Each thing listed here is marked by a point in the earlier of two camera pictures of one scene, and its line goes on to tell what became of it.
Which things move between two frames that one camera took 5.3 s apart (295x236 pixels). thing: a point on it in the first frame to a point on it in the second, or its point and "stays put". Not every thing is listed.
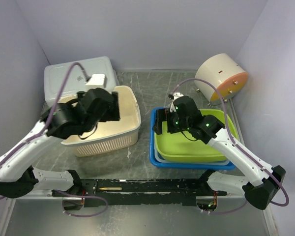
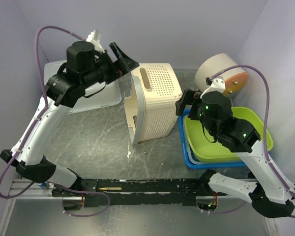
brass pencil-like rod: x=110 y=189 stays put
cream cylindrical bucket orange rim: x=221 y=78 stays put
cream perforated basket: x=110 y=134 to x=150 y=108
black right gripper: x=162 y=115 to x=189 y=97
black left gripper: x=113 y=114 to x=125 y=63
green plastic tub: x=179 y=147 to x=202 y=147
